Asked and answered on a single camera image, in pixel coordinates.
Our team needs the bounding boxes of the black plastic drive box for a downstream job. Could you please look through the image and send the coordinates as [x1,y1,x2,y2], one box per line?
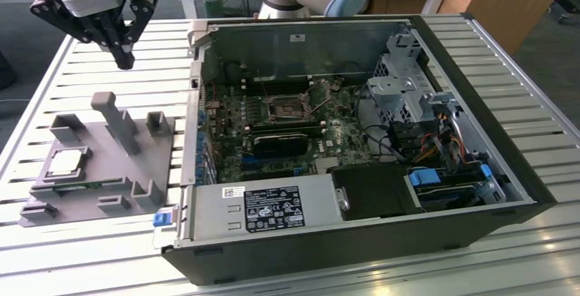
[328,163,427,222]

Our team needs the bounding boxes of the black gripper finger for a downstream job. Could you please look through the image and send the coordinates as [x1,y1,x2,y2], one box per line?
[118,0,160,71]
[30,0,124,69]

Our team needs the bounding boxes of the silver chipset heatsink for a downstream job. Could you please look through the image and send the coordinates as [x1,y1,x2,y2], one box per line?
[315,158,340,173]

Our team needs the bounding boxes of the black expansion slot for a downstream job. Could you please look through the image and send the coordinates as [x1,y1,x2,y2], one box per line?
[240,170,307,180]

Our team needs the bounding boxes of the green motherboard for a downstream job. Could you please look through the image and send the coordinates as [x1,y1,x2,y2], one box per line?
[194,77,377,185]

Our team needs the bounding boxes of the black wire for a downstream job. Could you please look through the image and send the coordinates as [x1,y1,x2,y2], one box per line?
[357,85,410,163]

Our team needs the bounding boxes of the silver CPU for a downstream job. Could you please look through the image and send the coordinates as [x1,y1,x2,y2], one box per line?
[47,149,89,177]

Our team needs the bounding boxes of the grey power supply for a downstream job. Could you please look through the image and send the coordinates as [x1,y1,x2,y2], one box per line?
[174,173,351,248]

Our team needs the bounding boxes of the wire locking lever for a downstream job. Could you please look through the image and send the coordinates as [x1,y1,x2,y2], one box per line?
[312,92,340,114]

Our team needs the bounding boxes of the green RAM stick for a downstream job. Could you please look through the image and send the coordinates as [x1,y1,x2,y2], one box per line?
[53,181,105,192]

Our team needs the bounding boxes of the black RAM slot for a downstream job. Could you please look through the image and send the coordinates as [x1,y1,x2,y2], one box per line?
[259,84,315,95]
[248,126,325,137]
[252,77,311,86]
[246,121,324,130]

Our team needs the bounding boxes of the black office chair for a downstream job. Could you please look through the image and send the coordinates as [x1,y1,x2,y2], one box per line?
[554,0,580,25]

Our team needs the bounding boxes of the red yellow wire bundle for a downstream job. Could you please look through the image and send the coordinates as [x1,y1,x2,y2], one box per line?
[419,132,468,164]

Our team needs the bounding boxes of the CPU socket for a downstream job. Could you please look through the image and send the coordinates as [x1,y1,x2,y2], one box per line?
[267,94,317,122]

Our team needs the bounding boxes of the wooden cabinet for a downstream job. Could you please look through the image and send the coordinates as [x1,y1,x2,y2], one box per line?
[438,0,580,56]

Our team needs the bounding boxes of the metal socket cover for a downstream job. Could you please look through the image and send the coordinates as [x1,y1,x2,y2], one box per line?
[304,80,336,115]

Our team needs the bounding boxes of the blue disk carrier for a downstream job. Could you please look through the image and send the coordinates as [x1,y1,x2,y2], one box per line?
[406,168,484,210]

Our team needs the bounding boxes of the grey parts rack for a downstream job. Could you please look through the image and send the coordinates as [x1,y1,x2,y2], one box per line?
[17,91,180,229]

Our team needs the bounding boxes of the blue case latch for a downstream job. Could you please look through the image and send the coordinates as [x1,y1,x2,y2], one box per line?
[153,207,180,229]

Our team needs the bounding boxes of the silver metal drive cage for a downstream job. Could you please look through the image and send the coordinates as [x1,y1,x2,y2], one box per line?
[365,33,464,126]

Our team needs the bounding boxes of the black PC case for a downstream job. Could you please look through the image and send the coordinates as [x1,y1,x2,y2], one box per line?
[161,13,559,286]

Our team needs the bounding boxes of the black graphics card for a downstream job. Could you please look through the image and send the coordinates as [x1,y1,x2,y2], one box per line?
[248,132,311,158]

